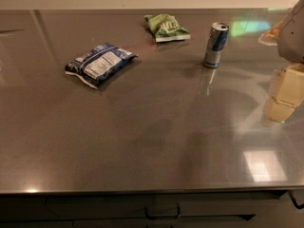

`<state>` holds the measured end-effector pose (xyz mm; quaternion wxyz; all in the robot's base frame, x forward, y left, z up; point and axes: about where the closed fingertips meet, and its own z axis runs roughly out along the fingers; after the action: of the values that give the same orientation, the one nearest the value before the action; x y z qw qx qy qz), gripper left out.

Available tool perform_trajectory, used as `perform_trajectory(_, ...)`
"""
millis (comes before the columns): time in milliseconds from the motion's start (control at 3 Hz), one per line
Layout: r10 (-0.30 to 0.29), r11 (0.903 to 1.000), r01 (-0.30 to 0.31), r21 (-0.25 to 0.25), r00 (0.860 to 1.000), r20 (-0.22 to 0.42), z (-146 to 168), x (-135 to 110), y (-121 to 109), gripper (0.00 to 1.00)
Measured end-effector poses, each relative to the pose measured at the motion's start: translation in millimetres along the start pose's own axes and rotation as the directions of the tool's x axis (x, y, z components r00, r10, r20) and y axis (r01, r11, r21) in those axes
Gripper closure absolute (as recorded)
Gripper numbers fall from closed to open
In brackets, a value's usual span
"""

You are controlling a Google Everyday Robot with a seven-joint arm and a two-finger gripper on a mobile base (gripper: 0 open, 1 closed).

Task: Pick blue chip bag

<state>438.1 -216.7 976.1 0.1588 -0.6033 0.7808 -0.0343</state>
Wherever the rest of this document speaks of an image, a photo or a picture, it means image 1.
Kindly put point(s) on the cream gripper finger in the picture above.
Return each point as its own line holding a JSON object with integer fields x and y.
{"x": 286, "y": 93}

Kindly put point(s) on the silver blue drink can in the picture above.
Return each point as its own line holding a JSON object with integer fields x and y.
{"x": 216, "y": 42}

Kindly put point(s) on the blue chip bag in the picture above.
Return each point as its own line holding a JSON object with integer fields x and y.
{"x": 99, "y": 64}

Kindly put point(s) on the green chip bag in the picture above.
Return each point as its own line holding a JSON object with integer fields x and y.
{"x": 166, "y": 28}

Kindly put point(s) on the orange snack bag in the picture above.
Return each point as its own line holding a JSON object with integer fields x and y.
{"x": 270, "y": 37}

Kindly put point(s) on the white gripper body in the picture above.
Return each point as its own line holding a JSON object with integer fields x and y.
{"x": 293, "y": 37}

